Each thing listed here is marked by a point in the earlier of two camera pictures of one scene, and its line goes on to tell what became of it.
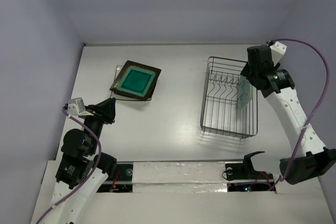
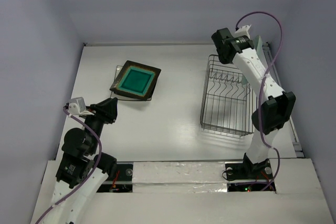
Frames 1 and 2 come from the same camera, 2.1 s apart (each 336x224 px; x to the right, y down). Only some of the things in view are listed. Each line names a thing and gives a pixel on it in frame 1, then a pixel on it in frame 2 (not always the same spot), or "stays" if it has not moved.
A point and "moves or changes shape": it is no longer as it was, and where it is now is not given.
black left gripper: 105,109 stays
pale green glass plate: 245,93 moves or changes shape
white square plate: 122,97 stays
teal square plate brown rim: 136,80 stays
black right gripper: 250,73 to 221,44
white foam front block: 179,177 stays
